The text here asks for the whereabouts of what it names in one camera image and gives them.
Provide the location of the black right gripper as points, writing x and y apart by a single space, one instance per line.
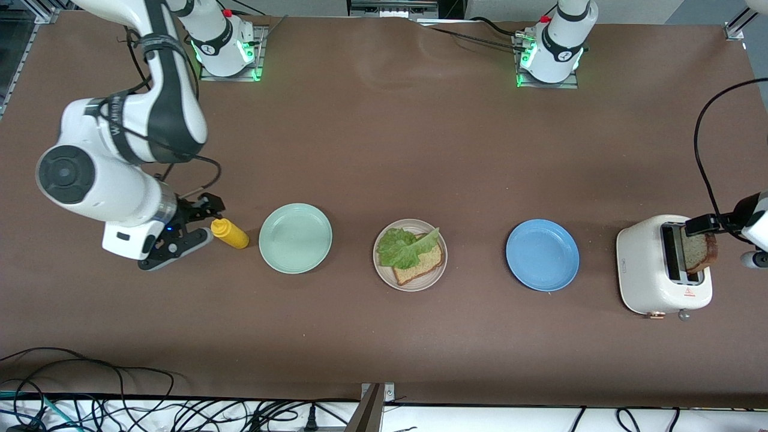
188 211

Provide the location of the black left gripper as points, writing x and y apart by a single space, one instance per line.
741 214

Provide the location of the dark crust bread slice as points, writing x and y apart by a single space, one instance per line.
699 252

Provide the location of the yellow squeeze bottle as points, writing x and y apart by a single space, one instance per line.
233 236

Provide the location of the green lettuce leaf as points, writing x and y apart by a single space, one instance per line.
399 249

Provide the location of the light crust bread slice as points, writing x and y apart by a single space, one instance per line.
423 267

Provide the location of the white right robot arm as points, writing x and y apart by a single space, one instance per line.
102 186

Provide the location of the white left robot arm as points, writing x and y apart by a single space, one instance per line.
564 42

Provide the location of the mint green plate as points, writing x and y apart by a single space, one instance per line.
295 239

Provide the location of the blue plate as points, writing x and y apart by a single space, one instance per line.
542 255

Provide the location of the beige plate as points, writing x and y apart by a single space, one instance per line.
429 279

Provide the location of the white toaster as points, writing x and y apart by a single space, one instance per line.
642 270

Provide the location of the short aluminium profile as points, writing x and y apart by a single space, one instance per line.
735 30

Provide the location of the black power plug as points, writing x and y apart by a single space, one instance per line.
310 420

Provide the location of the white side bench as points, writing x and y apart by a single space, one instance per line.
480 420

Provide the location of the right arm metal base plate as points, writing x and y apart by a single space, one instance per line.
260 60

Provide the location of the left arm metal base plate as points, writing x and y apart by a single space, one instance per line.
564 85

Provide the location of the aluminium frame with glass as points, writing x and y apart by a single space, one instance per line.
24 63

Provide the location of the aluminium camera post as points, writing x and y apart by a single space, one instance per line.
369 414

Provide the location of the grey metal frame bar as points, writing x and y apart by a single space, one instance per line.
393 9

